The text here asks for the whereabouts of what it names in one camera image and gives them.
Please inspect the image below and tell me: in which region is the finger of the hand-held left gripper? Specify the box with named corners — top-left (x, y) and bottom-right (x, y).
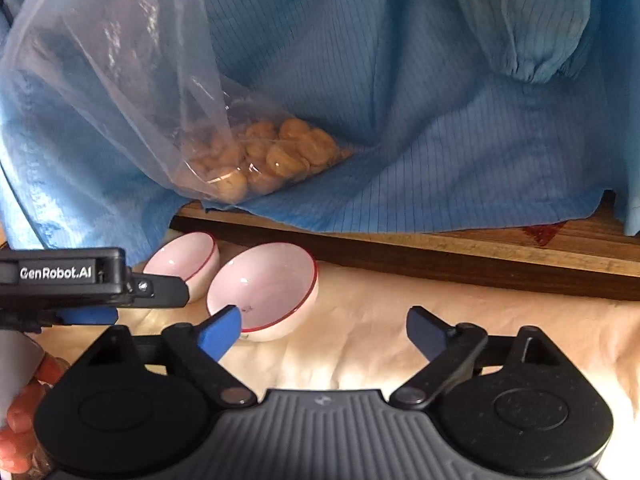
top-left (55, 307), bottom-right (119, 327)
top-left (125, 270), bottom-right (192, 308)

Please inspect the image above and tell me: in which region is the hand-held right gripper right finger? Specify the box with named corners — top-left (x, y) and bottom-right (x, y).
top-left (390, 306), bottom-right (571, 408)

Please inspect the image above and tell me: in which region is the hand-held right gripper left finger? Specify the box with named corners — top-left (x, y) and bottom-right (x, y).
top-left (65, 305), bottom-right (258, 408)

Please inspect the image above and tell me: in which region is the white red-rimmed ceramic bowl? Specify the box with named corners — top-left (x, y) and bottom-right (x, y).
top-left (206, 241), bottom-right (320, 342)
top-left (142, 231), bottom-right (221, 300)

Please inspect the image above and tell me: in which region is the person's left hand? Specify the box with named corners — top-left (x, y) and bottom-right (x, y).
top-left (0, 352), bottom-right (68, 476)

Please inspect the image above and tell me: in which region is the cream cloth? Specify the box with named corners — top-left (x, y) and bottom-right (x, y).
top-left (30, 230), bottom-right (640, 466)

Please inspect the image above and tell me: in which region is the raised wooden ledge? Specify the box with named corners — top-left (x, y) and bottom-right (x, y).
top-left (170, 192), bottom-right (640, 302)

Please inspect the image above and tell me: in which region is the blue striped coat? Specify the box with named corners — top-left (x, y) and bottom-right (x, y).
top-left (0, 0), bottom-right (640, 238)

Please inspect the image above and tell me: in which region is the clear plastic bag of nuts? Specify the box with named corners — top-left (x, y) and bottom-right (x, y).
top-left (0, 0), bottom-right (351, 207)

